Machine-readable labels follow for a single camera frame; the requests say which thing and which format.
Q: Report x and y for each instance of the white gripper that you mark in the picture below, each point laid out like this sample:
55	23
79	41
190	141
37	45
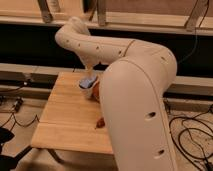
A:
89	63

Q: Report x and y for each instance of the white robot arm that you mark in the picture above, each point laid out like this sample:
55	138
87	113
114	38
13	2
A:
131	94

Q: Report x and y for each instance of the orange bowl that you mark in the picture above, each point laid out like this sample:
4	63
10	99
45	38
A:
95	91

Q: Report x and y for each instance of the red sausage toy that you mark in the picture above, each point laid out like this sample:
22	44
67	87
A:
100	123

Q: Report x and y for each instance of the wooden table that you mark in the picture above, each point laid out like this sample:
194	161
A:
68	121

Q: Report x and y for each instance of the black power adapter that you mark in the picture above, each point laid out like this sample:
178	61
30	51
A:
16	106

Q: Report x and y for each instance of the black object bottom left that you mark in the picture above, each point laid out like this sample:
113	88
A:
9	159

